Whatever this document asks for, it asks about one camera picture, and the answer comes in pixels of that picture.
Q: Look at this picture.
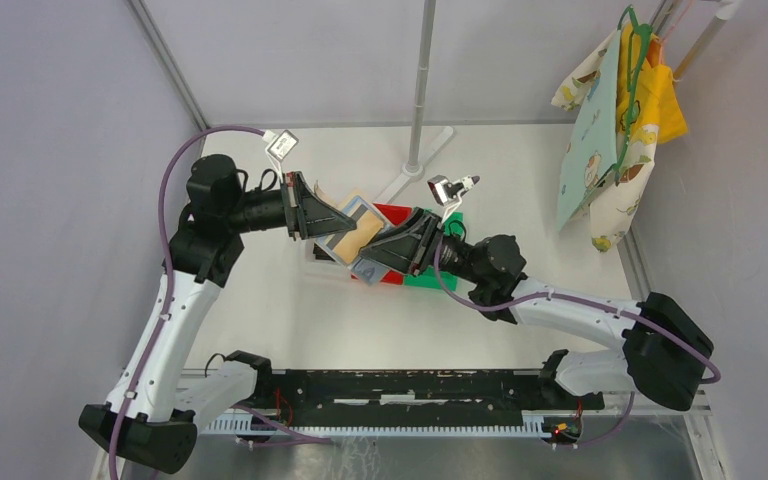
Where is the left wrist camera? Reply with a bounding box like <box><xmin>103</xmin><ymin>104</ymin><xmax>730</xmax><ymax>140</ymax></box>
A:
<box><xmin>262</xmin><ymin>130</ymin><xmax>299</xmax><ymax>182</ymax></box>

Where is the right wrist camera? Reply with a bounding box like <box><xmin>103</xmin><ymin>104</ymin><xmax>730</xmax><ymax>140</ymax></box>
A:
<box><xmin>427</xmin><ymin>175</ymin><xmax>481</xmax><ymax>222</ymax></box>

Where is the purple cable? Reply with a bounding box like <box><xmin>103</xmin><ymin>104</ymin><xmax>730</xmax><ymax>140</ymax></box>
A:
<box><xmin>106</xmin><ymin>124</ymin><xmax>336</xmax><ymax>480</ymax></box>
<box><xmin>431</xmin><ymin>174</ymin><xmax>723</xmax><ymax>450</ymax></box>

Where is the beige card holder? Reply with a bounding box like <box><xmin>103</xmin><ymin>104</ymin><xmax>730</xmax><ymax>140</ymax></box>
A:
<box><xmin>313</xmin><ymin>183</ymin><xmax>394</xmax><ymax>285</ymax></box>

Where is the white cable duct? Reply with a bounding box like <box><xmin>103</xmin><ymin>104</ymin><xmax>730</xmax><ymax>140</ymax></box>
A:
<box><xmin>198</xmin><ymin>413</ymin><xmax>548</xmax><ymax>439</ymax></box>

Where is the white pole stand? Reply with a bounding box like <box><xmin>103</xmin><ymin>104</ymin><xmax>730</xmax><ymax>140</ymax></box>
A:
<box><xmin>374</xmin><ymin>0</ymin><xmax>455</xmax><ymax>204</ymax></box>

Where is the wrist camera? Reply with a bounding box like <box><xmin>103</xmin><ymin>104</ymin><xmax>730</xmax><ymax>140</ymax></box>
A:
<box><xmin>427</xmin><ymin>175</ymin><xmax>481</xmax><ymax>222</ymax></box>
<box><xmin>262</xmin><ymin>130</ymin><xmax>299</xmax><ymax>182</ymax></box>

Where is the red plastic bin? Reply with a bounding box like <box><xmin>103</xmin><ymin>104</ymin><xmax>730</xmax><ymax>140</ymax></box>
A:
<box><xmin>351</xmin><ymin>203</ymin><xmax>411</xmax><ymax>286</ymax></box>

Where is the green plastic bin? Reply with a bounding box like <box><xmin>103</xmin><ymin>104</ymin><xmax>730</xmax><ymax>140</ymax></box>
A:
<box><xmin>402</xmin><ymin>212</ymin><xmax>467</xmax><ymax>290</ymax></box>

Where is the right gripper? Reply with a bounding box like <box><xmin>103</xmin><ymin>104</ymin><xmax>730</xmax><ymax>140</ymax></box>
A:
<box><xmin>356</xmin><ymin>208</ymin><xmax>485</xmax><ymax>286</ymax></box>

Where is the clear plastic bin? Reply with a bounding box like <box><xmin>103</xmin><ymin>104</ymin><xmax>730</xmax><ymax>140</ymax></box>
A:
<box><xmin>303</xmin><ymin>240</ymin><xmax>341</xmax><ymax>266</ymax></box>

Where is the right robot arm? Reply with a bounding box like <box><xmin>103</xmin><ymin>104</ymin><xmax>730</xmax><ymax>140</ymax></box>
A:
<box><xmin>359</xmin><ymin>208</ymin><xmax>722</xmax><ymax>411</ymax></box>

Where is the hanging patterned cloth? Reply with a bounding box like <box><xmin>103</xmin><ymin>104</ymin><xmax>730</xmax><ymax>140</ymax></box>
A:
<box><xmin>551</xmin><ymin>30</ymin><xmax>654</xmax><ymax>253</ymax></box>

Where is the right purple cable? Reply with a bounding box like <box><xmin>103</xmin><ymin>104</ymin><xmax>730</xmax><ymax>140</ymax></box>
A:
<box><xmin>431</xmin><ymin>174</ymin><xmax>723</xmax><ymax>450</ymax></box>

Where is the yellow hanging garment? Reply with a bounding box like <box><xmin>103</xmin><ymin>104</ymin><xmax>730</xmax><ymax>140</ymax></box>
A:
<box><xmin>616</xmin><ymin>23</ymin><xmax>688</xmax><ymax>144</ymax></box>

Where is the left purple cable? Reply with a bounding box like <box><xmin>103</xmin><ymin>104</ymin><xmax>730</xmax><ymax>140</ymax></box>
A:
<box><xmin>106</xmin><ymin>124</ymin><xmax>336</xmax><ymax>480</ymax></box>

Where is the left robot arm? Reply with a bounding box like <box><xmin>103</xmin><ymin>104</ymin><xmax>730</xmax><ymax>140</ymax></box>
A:
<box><xmin>79</xmin><ymin>154</ymin><xmax>357</xmax><ymax>474</ymax></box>

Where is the white hanger rail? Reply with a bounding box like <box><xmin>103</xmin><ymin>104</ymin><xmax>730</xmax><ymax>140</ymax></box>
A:
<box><xmin>673</xmin><ymin>0</ymin><xmax>743</xmax><ymax>82</ymax></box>

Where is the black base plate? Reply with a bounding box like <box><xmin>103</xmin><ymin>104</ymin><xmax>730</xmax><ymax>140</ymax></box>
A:
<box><xmin>242</xmin><ymin>369</ymin><xmax>605</xmax><ymax>428</ymax></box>

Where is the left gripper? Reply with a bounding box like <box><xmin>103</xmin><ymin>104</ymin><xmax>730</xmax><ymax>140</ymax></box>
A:
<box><xmin>226</xmin><ymin>170</ymin><xmax>357</xmax><ymax>239</ymax></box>

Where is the green clothes hanger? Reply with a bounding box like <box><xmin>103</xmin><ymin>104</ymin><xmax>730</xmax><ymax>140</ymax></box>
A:
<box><xmin>614</xmin><ymin>5</ymin><xmax>658</xmax><ymax>186</ymax></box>

